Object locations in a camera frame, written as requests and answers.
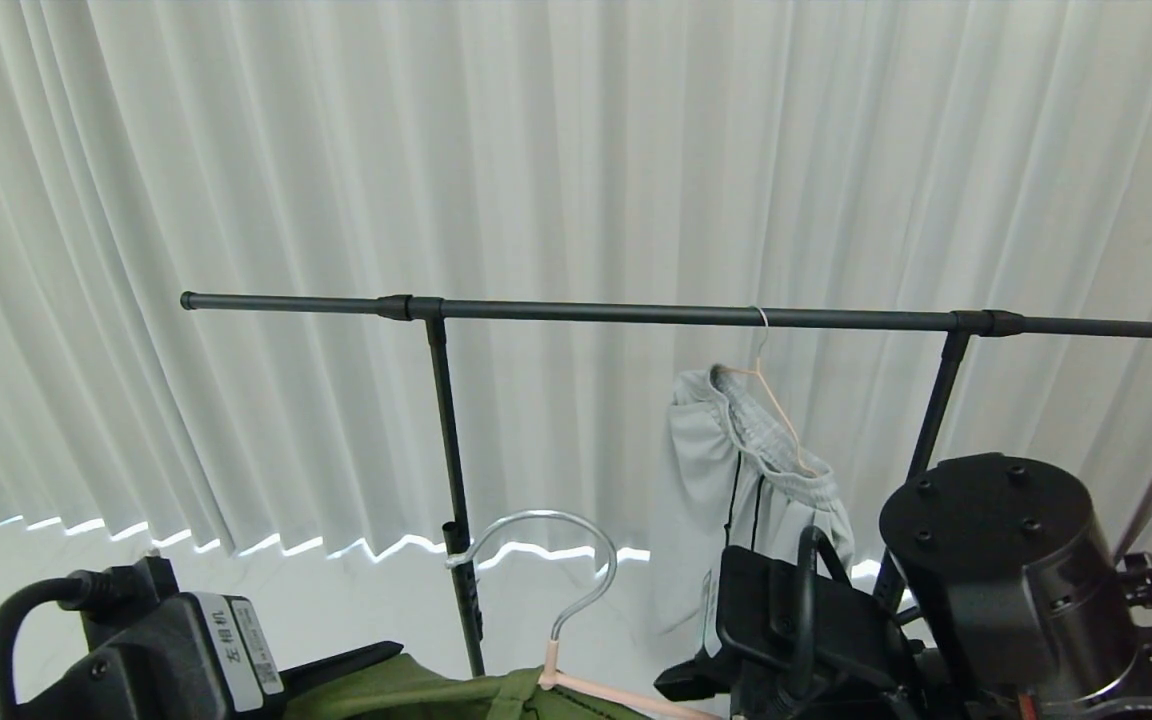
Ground pale grey shorts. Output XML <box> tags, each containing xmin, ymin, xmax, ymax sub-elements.
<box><xmin>651</xmin><ymin>365</ymin><xmax>857</xmax><ymax>641</ymax></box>

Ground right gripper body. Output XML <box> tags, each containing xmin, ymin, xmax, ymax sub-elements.
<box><xmin>654</xmin><ymin>568</ymin><xmax>927</xmax><ymax>720</ymax></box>

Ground pink clothes hanger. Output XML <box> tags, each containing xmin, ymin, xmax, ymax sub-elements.
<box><xmin>446</xmin><ymin>510</ymin><xmax>727</xmax><ymax>720</ymax></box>
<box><xmin>716</xmin><ymin>307</ymin><xmax>822</xmax><ymax>479</ymax></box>

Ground white curtain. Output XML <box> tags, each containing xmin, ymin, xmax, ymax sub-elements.
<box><xmin>0</xmin><ymin>0</ymin><xmax>1152</xmax><ymax>561</ymax></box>

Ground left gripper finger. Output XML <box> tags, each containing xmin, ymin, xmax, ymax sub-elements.
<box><xmin>281</xmin><ymin>640</ymin><xmax>405</xmax><ymax>697</ymax></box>

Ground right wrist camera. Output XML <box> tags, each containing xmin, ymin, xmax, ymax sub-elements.
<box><xmin>716</xmin><ymin>545</ymin><xmax>902</xmax><ymax>681</ymax></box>

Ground black clothes rack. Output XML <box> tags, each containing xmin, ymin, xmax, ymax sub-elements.
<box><xmin>180</xmin><ymin>292</ymin><xmax>1152</xmax><ymax>679</ymax></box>

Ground green garment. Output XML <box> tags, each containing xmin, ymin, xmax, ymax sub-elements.
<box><xmin>281</xmin><ymin>655</ymin><xmax>657</xmax><ymax>720</ymax></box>

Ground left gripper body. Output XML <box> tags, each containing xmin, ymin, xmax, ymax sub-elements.
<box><xmin>16</xmin><ymin>595</ymin><xmax>287</xmax><ymax>720</ymax></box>

